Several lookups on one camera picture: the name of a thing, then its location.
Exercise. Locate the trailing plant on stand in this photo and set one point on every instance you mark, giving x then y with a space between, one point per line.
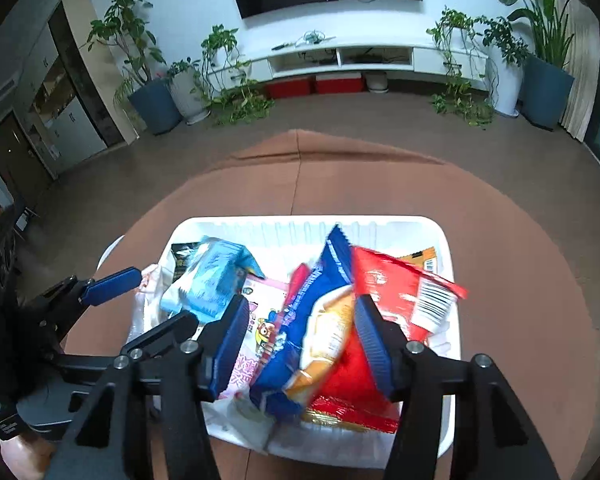
222 42

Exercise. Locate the beige curtain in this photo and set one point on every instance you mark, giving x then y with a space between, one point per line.
580 70

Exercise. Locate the orange snack packet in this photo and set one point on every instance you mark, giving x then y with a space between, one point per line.
422 260

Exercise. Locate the built-in wall cabinet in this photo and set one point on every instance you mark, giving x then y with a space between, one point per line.
75 95

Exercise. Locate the pink cartoon snack packet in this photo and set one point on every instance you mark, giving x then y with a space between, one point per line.
265 320

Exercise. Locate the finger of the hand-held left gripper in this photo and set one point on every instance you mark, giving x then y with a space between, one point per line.
112 285
172 327

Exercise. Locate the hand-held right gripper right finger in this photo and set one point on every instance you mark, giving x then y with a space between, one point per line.
375 350

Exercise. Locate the shiny red foil packet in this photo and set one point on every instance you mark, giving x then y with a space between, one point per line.
350 412

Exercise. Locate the light blue snack packet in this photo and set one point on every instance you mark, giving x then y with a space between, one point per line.
210 280

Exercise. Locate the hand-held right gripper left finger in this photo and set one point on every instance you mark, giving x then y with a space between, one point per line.
227 350

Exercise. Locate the tall plant in blue pot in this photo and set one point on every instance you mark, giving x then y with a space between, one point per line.
152 107

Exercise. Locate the small red white candy packet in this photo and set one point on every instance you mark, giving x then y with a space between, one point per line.
147 285

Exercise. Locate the white television cabinet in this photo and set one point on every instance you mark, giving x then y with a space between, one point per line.
380 57

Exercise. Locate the small red storage box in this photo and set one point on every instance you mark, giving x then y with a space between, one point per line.
339 84

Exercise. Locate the black snack packet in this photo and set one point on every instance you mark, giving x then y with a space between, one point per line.
182 257

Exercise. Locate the small white pot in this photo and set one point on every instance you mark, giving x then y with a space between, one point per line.
378 82

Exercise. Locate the matte red snack packet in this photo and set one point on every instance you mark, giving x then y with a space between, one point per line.
390 285

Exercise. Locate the trailing floor plant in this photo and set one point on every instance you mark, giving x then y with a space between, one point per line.
242 105

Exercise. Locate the translucent white snack packet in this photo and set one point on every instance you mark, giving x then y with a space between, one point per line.
240 422

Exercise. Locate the white plastic tray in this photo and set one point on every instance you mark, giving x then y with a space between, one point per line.
280 232

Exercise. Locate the dark wooden door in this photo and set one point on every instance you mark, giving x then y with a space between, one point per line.
15 155

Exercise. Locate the bushy plant in white pot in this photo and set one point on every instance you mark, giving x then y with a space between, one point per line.
505 90

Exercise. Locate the small plant in ribbed pot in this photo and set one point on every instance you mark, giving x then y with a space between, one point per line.
190 97

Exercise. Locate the black remote control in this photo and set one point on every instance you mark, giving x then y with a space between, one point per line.
281 46

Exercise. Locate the large red storage box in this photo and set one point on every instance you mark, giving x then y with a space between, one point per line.
289 88

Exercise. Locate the hanging vine plant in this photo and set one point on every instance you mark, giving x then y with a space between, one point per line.
455 25

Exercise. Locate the large-leaf plant in blue pot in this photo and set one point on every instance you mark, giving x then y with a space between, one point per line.
547 92

